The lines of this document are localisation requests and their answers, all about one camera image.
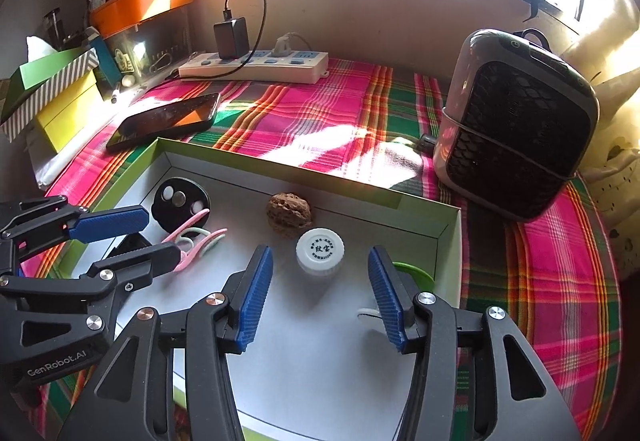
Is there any dark glass jar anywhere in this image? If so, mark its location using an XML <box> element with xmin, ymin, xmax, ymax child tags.
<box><xmin>42</xmin><ymin>8</ymin><xmax>65</xmax><ymax>44</ymax></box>

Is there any white and green round holder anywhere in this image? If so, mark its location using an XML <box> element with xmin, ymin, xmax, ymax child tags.
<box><xmin>392</xmin><ymin>261</ymin><xmax>436</xmax><ymax>294</ymax></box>

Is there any white plug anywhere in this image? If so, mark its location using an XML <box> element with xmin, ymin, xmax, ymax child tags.
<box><xmin>271</xmin><ymin>32</ymin><xmax>313</xmax><ymax>57</ymax></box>

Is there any brown walnut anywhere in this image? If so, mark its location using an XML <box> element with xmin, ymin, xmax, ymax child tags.
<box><xmin>265</xmin><ymin>192</ymin><xmax>315</xmax><ymax>234</ymax></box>

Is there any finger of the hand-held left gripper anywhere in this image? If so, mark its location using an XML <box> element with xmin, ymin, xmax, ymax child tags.
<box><xmin>0</xmin><ymin>242</ymin><xmax>182</xmax><ymax>367</ymax></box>
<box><xmin>0</xmin><ymin>196</ymin><xmax>151</xmax><ymax>277</ymax></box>

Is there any cream heart print curtain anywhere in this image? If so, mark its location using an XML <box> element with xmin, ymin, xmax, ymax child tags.
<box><xmin>560</xmin><ymin>0</ymin><xmax>640</xmax><ymax>277</ymax></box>

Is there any teal packaging box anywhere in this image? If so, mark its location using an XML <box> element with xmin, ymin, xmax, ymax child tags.
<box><xmin>85</xmin><ymin>27</ymin><xmax>136</xmax><ymax>89</ymax></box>

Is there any orange tray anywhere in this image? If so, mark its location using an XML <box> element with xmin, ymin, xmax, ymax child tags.
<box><xmin>89</xmin><ymin>0</ymin><xmax>194</xmax><ymax>39</ymax></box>

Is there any black smartphone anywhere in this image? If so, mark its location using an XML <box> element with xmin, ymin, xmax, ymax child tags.
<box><xmin>105</xmin><ymin>92</ymin><xmax>222</xmax><ymax>153</ymax></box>

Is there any white tissue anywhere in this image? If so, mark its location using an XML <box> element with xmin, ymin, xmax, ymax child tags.
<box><xmin>26</xmin><ymin>35</ymin><xmax>60</xmax><ymax>59</ymax></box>

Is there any white power strip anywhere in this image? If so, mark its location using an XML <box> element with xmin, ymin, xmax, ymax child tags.
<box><xmin>178</xmin><ymin>48</ymin><xmax>329</xmax><ymax>84</ymax></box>

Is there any plaid tablecloth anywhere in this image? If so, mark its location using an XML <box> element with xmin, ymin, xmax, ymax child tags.
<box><xmin>20</xmin><ymin>56</ymin><xmax>623</xmax><ymax>441</ymax></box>

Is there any stack of green yellow boxes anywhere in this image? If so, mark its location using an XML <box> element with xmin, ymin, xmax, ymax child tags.
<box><xmin>0</xmin><ymin>46</ymin><xmax>101</xmax><ymax>142</ymax></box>

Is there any clear plastic bag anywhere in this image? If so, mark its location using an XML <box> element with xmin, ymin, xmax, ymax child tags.
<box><xmin>32</xmin><ymin>131</ymin><xmax>96</xmax><ymax>187</ymax></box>

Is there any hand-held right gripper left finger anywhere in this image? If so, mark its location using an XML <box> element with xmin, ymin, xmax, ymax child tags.
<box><xmin>57</xmin><ymin>244</ymin><xmax>275</xmax><ymax>441</ymax></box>

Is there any white and green cardboard box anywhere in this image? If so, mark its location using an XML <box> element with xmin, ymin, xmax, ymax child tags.
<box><xmin>45</xmin><ymin>137</ymin><xmax>463</xmax><ymax>441</ymax></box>

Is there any pink clip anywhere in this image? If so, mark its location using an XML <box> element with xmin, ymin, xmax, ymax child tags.
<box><xmin>161</xmin><ymin>210</ymin><xmax>228</xmax><ymax>272</ymax></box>

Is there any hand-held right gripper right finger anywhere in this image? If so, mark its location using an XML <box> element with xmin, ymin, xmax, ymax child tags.
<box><xmin>367</xmin><ymin>246</ymin><xmax>583</xmax><ymax>441</ymax></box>

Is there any yellow box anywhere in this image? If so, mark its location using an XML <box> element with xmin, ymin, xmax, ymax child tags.
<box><xmin>35</xmin><ymin>68</ymin><xmax>108</xmax><ymax>154</ymax></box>

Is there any grey desktop fan heater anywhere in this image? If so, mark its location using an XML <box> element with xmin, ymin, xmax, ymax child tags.
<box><xmin>432</xmin><ymin>28</ymin><xmax>600</xmax><ymax>222</ymax></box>

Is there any black round disc holder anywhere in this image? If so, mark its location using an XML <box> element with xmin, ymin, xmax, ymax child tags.
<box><xmin>151</xmin><ymin>177</ymin><xmax>211</xmax><ymax>232</ymax></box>

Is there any white round cap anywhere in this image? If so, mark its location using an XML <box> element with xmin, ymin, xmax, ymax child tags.
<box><xmin>295</xmin><ymin>228</ymin><xmax>346</xmax><ymax>277</ymax></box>

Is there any black charger adapter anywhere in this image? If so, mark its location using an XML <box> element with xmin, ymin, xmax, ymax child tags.
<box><xmin>213</xmin><ymin>17</ymin><xmax>251</xmax><ymax>60</ymax></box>

